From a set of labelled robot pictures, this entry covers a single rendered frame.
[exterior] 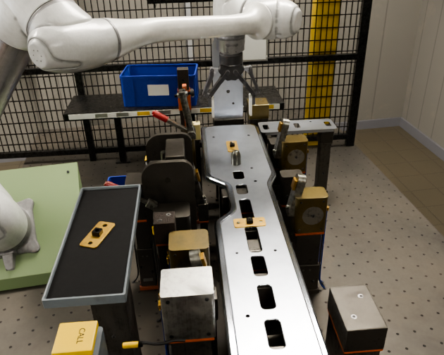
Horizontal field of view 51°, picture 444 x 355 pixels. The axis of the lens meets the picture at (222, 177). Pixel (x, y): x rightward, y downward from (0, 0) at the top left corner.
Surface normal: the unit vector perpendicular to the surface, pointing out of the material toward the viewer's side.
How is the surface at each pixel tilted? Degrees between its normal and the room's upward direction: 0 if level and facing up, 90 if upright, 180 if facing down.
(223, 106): 90
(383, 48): 90
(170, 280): 0
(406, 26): 90
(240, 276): 0
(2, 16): 86
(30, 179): 42
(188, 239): 0
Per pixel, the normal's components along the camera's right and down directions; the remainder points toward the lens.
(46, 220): 0.12, -0.33
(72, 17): 0.52, -0.40
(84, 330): -0.03, -0.87
